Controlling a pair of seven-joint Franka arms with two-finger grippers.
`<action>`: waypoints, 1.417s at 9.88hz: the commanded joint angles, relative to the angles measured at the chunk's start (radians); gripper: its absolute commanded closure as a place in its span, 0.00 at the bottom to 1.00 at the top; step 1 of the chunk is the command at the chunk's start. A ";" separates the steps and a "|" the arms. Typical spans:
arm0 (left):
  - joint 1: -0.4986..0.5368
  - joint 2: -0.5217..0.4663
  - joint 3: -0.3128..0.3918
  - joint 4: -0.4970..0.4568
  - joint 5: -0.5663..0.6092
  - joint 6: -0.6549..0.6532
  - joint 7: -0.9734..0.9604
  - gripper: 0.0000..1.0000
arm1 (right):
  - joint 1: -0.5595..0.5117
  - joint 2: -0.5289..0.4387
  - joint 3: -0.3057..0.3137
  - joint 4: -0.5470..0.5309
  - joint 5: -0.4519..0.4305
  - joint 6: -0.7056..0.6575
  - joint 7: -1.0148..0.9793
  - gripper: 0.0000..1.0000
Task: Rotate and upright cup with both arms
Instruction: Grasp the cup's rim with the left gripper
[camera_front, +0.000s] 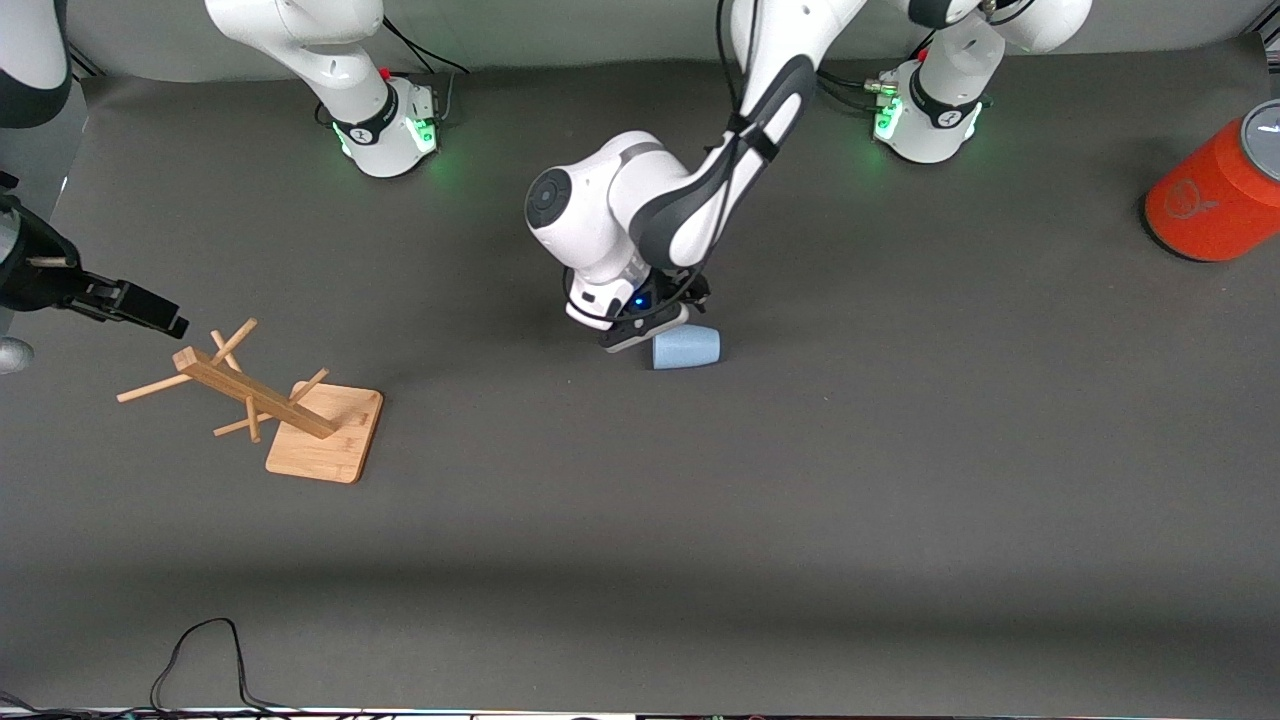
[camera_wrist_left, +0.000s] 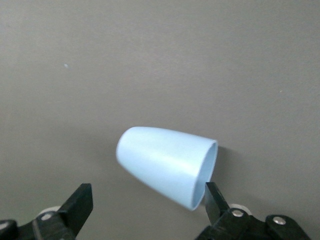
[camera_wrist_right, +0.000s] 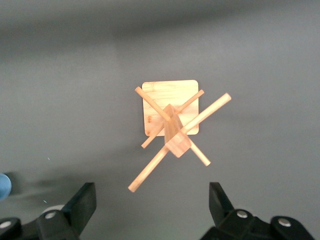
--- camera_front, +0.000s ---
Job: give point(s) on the orange cylindrical can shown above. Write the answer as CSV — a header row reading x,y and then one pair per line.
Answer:
x,y
1210,200

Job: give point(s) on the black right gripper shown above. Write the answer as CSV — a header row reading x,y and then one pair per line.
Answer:
x,y
40,272

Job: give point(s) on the dark grey table mat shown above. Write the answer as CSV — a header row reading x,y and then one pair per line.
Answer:
x,y
800,500

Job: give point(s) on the light blue cup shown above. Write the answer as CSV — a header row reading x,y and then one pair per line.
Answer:
x,y
690,348

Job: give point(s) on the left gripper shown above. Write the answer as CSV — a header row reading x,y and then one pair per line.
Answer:
x,y
666,286

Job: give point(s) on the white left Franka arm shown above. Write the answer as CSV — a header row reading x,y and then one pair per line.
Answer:
x,y
600,200

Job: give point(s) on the wooden mug tree stand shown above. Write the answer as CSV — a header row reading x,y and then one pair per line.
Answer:
x,y
330,445

